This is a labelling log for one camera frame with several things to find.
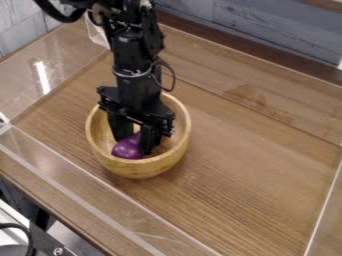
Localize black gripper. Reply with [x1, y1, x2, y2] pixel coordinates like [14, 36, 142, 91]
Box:
[96, 75, 174, 155]

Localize purple toy eggplant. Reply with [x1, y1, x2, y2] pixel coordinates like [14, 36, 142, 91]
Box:
[110, 132, 141, 159]

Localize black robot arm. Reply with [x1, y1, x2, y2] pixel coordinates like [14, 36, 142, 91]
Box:
[33, 0, 174, 156]

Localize brown wooden bowl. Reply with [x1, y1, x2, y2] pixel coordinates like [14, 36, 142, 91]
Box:
[85, 93, 192, 179]

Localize clear acrylic tray wall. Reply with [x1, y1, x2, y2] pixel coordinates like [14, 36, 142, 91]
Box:
[0, 120, 221, 256]

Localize clear acrylic corner bracket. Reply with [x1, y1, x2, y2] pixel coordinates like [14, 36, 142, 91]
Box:
[84, 16, 109, 49]

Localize black metal table bracket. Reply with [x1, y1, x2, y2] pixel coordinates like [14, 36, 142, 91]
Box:
[29, 222, 77, 256]

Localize black cable lower left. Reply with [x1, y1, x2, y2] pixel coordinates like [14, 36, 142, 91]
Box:
[0, 222, 37, 256]

